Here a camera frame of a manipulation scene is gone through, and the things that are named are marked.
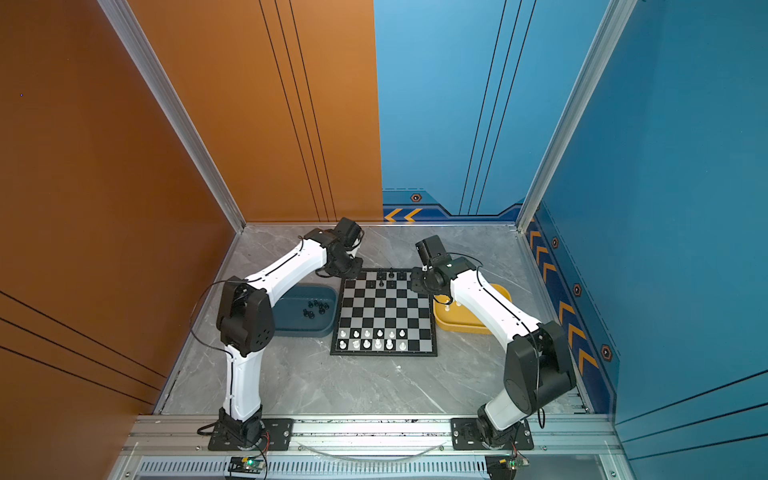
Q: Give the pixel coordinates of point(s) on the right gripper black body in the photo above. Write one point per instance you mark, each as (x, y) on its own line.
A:
(421, 281)

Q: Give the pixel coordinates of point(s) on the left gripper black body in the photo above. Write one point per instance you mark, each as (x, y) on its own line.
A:
(350, 268)

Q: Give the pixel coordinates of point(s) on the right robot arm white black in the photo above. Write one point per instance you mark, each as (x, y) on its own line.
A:
(538, 367)

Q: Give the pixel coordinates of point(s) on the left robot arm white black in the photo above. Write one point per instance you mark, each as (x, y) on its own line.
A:
(245, 322)

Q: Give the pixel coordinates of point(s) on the white chess pieces in tray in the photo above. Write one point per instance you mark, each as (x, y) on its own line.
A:
(451, 306)

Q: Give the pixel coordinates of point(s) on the black chess pieces on board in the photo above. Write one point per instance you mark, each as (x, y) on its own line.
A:
(388, 278)

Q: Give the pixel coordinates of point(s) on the black chess pieces in tray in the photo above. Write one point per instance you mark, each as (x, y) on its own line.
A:
(315, 309)

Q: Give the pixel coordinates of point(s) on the white chess pieces row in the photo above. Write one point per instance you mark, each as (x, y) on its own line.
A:
(371, 340)

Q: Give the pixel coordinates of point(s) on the right circuit board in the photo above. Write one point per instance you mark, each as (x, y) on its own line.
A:
(505, 467)

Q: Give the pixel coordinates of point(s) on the left green circuit board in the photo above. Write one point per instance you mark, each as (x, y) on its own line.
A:
(248, 467)

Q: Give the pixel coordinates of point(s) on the yellow plastic tray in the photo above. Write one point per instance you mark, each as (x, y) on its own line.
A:
(462, 321)

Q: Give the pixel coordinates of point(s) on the teal plastic tray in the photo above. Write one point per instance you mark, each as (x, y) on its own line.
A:
(288, 318)

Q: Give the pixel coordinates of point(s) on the black white chessboard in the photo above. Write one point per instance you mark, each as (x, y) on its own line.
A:
(362, 305)

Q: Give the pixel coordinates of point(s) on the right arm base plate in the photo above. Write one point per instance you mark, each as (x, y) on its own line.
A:
(465, 433)

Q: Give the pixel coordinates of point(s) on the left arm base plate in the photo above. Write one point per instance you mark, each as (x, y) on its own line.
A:
(274, 435)

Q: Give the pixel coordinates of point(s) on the aluminium mounting rail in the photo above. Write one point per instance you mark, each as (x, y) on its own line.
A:
(412, 446)

